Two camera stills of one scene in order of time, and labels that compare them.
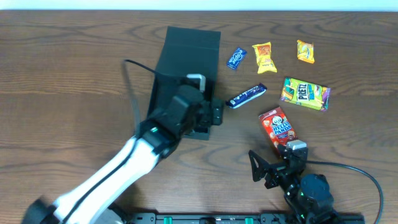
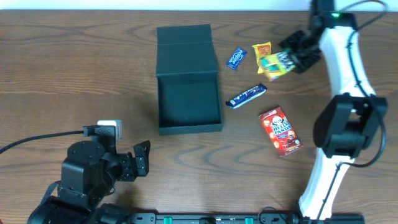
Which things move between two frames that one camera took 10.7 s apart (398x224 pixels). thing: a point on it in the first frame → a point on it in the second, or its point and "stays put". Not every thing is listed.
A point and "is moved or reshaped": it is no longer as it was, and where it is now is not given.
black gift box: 188,51 is moved or reshaped
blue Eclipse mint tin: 237,59 stays put
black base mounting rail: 237,218 stays put
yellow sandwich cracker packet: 263,53 stays put
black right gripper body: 274,174 → 305,50
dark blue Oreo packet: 246,96 stays put
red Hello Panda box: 279,128 stays put
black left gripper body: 216,111 → 134,165
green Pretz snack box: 305,94 → 275,65
